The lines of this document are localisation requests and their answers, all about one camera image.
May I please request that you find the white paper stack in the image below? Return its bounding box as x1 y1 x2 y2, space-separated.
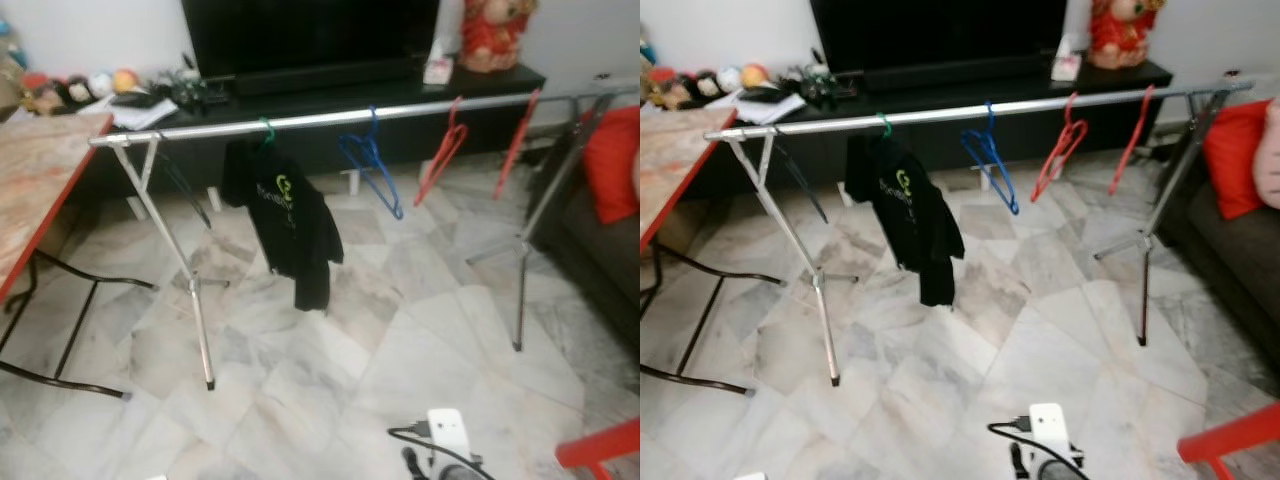
730 92 806 126
100 95 181 131

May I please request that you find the black tv console cabinet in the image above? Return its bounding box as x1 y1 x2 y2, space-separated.
700 60 1174 211
75 63 549 216

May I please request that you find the green circuit board gadget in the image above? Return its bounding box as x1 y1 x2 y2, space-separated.
798 50 843 101
170 55 216 106

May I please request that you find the black flat television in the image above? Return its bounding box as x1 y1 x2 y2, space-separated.
810 0 1069 76
180 0 441 81

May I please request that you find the white pink tissue box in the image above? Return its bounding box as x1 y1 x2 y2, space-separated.
422 38 456 86
1050 35 1084 81

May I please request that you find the black shirt green logo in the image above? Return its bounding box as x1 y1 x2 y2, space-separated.
845 130 966 309
220 135 346 313

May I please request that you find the red plastic stool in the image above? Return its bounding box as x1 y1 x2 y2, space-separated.
555 418 641 480
1177 400 1280 480

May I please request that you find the marble pattern folding table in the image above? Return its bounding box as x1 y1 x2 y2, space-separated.
0 112 159 401
640 108 786 396

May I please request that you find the pink cat plush cushion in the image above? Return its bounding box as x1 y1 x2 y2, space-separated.
1252 95 1280 211

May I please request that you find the red cushion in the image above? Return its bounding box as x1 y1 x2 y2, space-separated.
1200 98 1273 221
583 105 641 226

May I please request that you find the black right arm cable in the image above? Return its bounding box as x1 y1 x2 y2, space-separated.
387 425 491 480
988 420 1086 480

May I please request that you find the red laughing buddha statue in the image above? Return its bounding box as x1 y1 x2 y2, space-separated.
458 0 539 74
1088 0 1166 69

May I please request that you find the silver metal clothes rack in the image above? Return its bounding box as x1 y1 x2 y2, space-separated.
88 85 641 391
702 78 1256 389

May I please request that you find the dark brown sofa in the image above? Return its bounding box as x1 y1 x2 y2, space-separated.
1150 95 1280 346
525 100 641 346

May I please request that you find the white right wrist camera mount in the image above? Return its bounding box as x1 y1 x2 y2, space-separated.
1028 402 1073 466
425 407 473 471

